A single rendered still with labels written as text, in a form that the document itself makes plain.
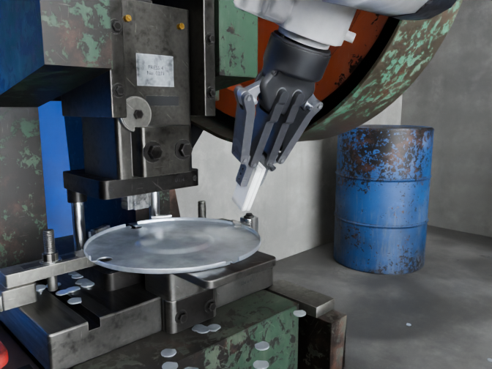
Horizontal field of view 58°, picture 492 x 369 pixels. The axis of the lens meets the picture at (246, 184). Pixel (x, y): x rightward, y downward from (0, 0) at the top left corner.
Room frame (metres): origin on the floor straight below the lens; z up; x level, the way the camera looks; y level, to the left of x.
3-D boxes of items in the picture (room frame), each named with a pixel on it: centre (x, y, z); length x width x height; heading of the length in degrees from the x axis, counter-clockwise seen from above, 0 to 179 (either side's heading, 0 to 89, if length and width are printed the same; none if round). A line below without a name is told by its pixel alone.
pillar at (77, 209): (0.81, 0.31, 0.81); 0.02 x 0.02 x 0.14
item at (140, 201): (0.81, 0.20, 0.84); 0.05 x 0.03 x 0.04; 134
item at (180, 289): (0.69, 0.09, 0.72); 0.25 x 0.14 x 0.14; 44
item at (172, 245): (0.73, 0.12, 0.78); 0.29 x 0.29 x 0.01
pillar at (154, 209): (0.92, 0.19, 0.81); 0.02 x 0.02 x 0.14
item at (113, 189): (0.82, 0.21, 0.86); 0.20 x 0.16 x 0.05; 134
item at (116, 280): (0.82, 0.21, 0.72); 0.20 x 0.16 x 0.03; 134
